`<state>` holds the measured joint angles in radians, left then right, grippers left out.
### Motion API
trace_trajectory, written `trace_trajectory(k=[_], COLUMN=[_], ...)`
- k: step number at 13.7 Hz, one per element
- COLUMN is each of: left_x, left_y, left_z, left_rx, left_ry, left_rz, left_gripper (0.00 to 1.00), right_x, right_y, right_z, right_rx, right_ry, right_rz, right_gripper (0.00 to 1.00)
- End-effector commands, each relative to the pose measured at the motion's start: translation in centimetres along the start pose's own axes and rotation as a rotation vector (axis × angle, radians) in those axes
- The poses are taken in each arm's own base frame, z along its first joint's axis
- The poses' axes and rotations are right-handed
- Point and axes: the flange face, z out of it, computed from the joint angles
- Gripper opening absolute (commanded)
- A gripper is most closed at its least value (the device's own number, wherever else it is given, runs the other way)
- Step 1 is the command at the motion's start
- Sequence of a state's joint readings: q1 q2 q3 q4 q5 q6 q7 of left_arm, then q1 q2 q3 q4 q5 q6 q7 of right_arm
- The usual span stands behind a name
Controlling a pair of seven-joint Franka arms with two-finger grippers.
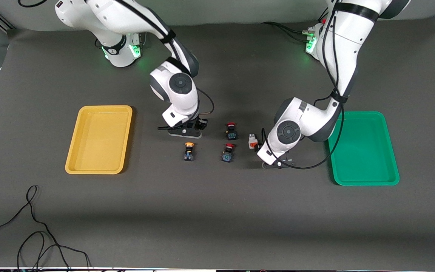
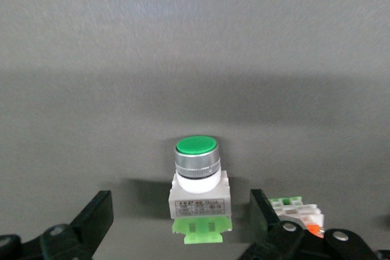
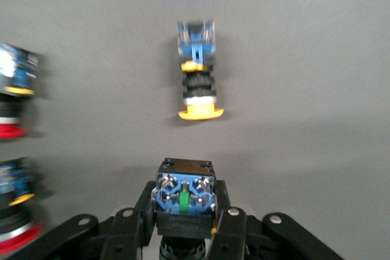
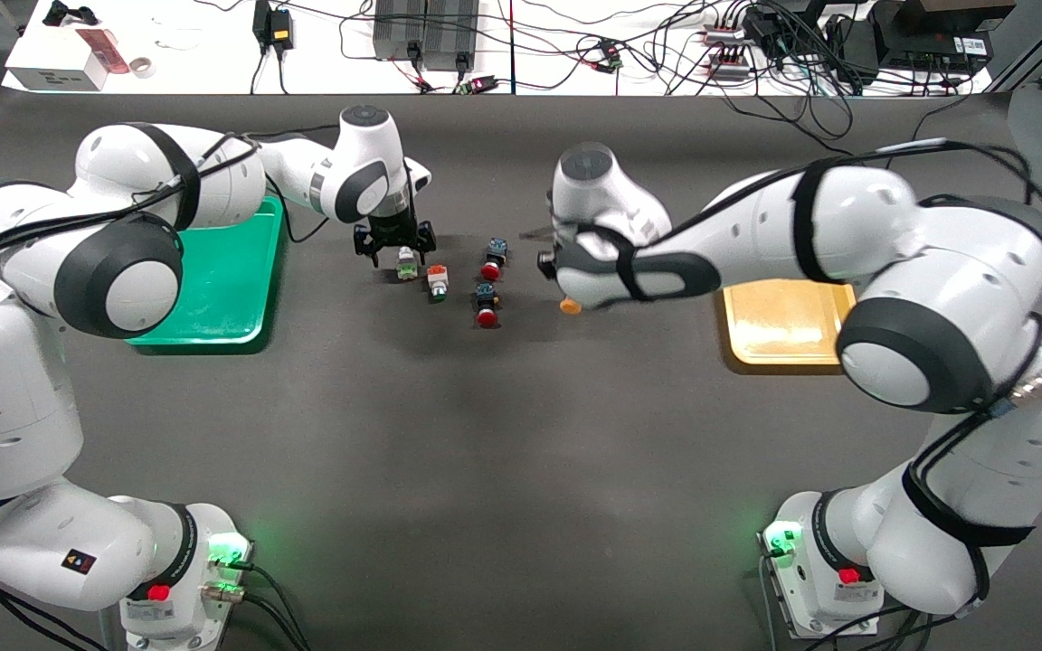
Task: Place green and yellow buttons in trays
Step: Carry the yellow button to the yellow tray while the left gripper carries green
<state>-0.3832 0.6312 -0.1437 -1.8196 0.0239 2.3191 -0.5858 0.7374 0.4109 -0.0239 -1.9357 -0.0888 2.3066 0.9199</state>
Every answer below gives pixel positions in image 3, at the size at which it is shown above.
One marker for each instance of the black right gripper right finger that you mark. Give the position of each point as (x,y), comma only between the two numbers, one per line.
(234,232)

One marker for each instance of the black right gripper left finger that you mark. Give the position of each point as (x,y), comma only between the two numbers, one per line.
(125,232)

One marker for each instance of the yellow mushroom push button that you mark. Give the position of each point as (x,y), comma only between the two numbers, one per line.
(196,59)
(184,199)

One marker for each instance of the red mushroom push button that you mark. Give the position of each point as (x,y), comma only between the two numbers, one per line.
(16,89)
(15,208)

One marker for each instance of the dark grey table mat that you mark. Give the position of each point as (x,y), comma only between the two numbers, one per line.
(289,74)

